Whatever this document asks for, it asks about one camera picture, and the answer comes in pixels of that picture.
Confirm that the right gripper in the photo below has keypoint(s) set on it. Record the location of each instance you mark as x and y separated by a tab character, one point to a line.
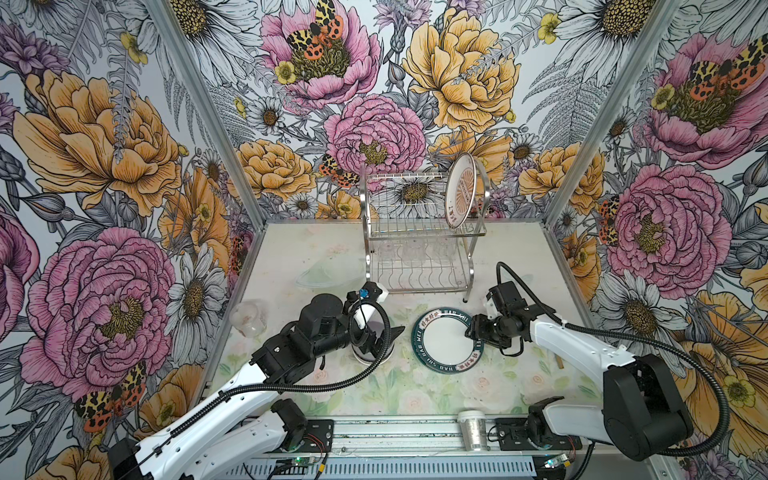
478	326

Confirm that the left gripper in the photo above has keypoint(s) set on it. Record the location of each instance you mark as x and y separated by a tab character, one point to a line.
366	344

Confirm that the dark rimmed white plate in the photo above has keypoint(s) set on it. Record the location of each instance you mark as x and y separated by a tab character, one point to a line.
440	333

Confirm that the pink patterned white plate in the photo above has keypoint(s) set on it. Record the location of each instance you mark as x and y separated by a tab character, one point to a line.
460	190

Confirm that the lavender bowl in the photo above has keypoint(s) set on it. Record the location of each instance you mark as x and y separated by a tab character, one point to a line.
367	352

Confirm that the green rimmed white plate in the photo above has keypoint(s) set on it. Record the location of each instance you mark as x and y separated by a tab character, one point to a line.
453	367

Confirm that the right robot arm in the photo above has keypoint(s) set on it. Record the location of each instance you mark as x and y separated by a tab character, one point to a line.
641	413

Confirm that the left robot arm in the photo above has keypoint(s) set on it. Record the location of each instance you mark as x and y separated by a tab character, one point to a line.
326	324

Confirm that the chrome two-tier dish rack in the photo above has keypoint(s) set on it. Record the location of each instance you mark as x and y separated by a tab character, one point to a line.
411	205

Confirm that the clear glass tumbler right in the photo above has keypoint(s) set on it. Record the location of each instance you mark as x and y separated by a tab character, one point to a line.
442	249

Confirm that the clear plastic cup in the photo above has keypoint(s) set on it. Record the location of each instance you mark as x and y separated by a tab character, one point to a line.
249	317

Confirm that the green circuit board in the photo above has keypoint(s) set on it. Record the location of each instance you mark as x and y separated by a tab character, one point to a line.
300	462

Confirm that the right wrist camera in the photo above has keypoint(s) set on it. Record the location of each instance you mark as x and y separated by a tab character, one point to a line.
504	300

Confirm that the aluminium front rail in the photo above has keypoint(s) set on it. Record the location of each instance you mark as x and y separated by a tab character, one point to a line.
357	439

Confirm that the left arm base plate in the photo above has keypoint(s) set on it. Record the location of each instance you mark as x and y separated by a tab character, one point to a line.
317	438

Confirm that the white cylinder on rail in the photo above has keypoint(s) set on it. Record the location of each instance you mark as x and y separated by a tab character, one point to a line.
472	424

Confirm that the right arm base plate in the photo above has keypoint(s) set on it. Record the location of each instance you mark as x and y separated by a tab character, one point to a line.
517	433

